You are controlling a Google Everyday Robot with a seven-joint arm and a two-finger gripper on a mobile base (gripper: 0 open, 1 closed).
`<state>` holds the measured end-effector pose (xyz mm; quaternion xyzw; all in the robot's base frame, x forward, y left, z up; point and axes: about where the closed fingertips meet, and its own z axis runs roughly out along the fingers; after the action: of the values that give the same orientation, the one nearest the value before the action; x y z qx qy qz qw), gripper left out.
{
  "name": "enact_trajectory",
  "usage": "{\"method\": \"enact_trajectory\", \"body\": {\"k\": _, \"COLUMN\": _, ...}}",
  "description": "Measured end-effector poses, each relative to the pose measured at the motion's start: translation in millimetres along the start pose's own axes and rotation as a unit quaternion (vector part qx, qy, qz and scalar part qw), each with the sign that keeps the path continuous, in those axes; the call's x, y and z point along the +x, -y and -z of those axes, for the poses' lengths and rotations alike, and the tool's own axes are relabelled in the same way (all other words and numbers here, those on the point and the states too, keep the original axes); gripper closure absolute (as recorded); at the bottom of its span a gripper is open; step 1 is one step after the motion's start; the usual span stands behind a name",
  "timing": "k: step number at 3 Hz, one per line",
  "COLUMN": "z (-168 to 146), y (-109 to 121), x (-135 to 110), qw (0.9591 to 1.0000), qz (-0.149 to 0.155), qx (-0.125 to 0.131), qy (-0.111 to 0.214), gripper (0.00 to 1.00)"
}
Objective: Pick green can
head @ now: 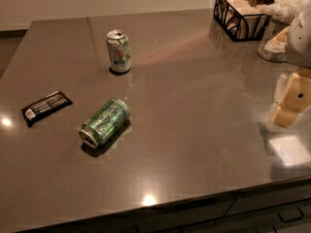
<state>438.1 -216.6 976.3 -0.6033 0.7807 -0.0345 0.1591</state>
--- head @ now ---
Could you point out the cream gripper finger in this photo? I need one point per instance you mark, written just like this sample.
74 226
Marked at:
291 98

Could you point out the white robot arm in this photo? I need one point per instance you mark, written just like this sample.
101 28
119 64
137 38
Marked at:
298 45

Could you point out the white green upright soda can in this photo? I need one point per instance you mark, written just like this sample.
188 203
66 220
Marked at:
119 51

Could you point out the glass jar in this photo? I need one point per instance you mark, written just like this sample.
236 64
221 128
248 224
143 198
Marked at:
273 42

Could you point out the white crumpled plastic bag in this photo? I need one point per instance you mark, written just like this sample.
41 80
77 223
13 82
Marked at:
284 10

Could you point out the black snack bar wrapper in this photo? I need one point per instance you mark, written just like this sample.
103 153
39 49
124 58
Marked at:
45 107

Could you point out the black wire basket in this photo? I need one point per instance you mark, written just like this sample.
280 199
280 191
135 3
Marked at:
242 20

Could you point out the drawer handle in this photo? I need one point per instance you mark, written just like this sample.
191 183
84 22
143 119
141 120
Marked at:
291 215

